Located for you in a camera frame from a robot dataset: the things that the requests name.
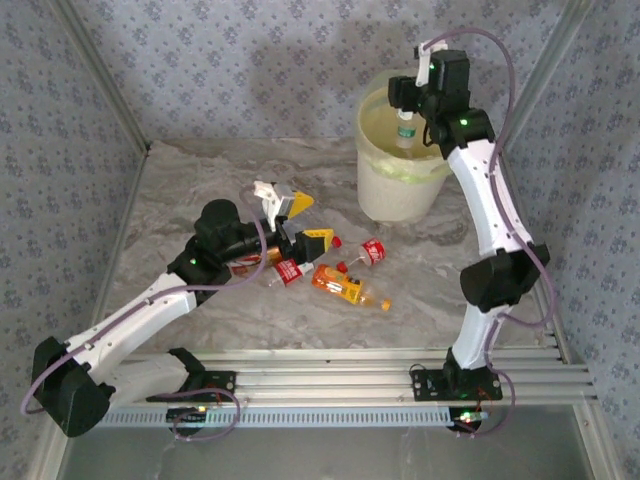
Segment right controller board with LED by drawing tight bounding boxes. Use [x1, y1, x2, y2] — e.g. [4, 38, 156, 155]
[447, 407, 489, 437]

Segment left table edge rail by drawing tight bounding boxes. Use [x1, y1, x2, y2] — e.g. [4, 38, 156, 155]
[74, 147, 151, 371]

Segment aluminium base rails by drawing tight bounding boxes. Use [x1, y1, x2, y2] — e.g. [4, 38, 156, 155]
[52, 347, 599, 407]

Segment clear bottle mustard yellow cap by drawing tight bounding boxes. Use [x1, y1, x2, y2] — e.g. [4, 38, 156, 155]
[230, 247, 287, 277]

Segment right aluminium frame post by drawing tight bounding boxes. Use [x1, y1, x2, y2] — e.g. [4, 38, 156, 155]
[492, 0, 599, 151]

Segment grey slotted cable duct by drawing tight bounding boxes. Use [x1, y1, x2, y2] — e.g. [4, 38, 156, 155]
[72, 405, 494, 430]

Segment orange juice bottle yellow label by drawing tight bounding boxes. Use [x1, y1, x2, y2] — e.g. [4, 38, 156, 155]
[310, 263, 393, 313]

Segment right table edge rail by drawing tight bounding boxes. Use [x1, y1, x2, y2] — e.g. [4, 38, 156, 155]
[492, 142, 584, 366]

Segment aluminium frame post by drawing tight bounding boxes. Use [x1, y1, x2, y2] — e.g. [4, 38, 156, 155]
[49, 0, 153, 154]
[492, 0, 599, 151]

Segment cream white plastic bin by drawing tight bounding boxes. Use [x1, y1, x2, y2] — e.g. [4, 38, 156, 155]
[355, 74, 474, 224]

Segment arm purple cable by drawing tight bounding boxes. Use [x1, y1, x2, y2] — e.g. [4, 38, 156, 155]
[424, 27, 557, 441]
[19, 185, 269, 442]

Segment clear cola bottle red label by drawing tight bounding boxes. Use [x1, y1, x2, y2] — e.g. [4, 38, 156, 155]
[335, 237, 390, 275]

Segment table edge rail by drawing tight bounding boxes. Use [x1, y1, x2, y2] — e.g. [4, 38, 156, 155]
[74, 147, 151, 371]
[492, 142, 584, 366]

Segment controller board with led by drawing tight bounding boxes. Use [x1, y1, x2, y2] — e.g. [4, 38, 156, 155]
[166, 405, 211, 437]
[447, 407, 489, 437]

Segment small clear bottle green label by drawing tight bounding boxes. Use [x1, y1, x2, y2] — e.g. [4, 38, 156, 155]
[393, 110, 417, 159]

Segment yellow green bin liner bag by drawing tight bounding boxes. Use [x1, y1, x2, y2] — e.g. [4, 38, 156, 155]
[355, 69, 474, 186]

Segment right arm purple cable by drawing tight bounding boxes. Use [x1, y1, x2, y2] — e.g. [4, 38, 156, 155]
[424, 27, 557, 441]

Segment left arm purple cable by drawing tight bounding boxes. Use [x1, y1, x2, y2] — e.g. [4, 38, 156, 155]
[19, 185, 269, 442]

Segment left aluminium frame post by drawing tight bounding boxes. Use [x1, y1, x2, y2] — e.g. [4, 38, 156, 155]
[49, 0, 153, 154]

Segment left controller board with LED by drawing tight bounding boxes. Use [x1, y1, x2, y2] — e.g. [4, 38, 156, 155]
[166, 405, 211, 437]

